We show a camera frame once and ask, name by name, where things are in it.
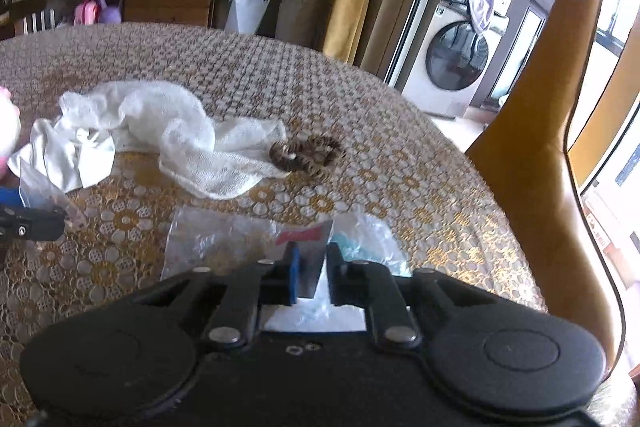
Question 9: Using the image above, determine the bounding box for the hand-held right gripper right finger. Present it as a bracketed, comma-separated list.
[326, 243, 501, 353]

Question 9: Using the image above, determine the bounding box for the purple kettlebell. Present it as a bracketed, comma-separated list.
[97, 0, 124, 25]

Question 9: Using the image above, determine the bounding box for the white planter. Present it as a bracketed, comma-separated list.
[224, 0, 272, 35]

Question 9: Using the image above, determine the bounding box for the white router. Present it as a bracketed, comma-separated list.
[22, 9, 61, 34]

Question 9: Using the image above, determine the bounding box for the tan giraffe figure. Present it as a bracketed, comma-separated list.
[465, 0, 628, 358]

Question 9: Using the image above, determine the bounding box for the pink toy backpack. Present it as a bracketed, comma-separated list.
[73, 0, 102, 26]

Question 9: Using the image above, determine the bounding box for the clear plastic bag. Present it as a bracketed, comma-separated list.
[15, 162, 88, 230]

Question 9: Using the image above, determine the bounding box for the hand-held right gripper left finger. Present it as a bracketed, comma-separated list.
[131, 243, 301, 353]

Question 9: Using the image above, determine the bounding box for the white plastic bag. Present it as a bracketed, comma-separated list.
[7, 117, 117, 194]

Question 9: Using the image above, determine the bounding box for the white gauze cloth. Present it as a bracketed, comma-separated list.
[59, 80, 288, 200]

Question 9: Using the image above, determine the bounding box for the clear zip bag red label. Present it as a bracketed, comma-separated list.
[161, 206, 335, 303]

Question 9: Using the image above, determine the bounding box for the brown scrunchie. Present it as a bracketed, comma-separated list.
[269, 133, 343, 174]

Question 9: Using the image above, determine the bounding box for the white washing machine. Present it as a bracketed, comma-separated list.
[400, 0, 516, 118]

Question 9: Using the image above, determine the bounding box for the white bunny plush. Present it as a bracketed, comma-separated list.
[0, 87, 22, 175]

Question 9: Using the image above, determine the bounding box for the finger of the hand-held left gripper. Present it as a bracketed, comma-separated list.
[0, 187, 67, 244]

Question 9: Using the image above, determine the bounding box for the wooden sideboard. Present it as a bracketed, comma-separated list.
[0, 0, 216, 38]

